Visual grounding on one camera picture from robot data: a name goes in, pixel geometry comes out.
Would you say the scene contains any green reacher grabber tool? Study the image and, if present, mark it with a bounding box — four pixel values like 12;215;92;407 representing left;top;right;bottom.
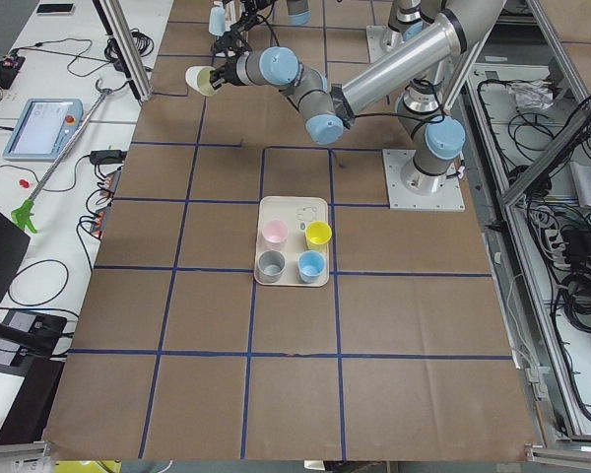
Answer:
11;78;128;234

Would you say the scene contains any yellow plastic cup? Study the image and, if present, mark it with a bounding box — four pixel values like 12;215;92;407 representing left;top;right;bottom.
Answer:
304;221;332;252

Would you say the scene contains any grey plastic cup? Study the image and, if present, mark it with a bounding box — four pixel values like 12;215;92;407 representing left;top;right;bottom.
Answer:
256;250;286;284

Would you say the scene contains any light blue plastic cup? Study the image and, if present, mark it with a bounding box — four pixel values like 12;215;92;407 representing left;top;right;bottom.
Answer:
208;5;226;37

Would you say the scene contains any pink plastic cup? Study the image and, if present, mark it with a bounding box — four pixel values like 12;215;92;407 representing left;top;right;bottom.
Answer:
261;219;290;250

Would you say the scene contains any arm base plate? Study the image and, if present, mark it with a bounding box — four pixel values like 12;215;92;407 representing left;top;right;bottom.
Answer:
382;149;466;212
365;26;403;63

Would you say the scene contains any aluminium frame post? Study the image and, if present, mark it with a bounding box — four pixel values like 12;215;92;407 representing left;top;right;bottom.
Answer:
93;0;153;102

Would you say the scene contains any cream plastic tray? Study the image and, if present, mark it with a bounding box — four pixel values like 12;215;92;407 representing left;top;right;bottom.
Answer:
254;196;330;287

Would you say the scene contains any pale green white cup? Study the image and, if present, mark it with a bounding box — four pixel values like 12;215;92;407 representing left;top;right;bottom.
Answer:
184;66;217;97

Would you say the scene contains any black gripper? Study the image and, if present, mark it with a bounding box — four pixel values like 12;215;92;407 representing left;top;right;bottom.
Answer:
211;12;256;56
209;56;239;90

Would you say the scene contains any blue teach pendant tablet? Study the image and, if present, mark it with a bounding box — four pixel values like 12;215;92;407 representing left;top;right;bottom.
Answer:
3;99;83;162

